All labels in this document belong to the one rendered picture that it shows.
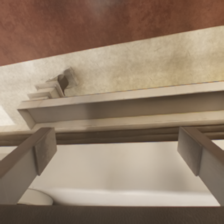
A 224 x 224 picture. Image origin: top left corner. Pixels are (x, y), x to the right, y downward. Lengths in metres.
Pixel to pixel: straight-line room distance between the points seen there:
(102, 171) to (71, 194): 0.04
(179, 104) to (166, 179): 0.52
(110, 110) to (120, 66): 0.38
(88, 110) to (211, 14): 0.71
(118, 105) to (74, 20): 0.52
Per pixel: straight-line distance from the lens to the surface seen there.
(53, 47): 1.06
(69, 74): 1.04
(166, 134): 0.63
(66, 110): 0.75
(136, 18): 0.92
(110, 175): 0.19
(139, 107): 0.67
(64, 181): 0.21
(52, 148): 0.17
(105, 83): 1.07
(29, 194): 0.22
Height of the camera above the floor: 0.91
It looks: 50 degrees down
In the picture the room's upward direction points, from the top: 168 degrees counter-clockwise
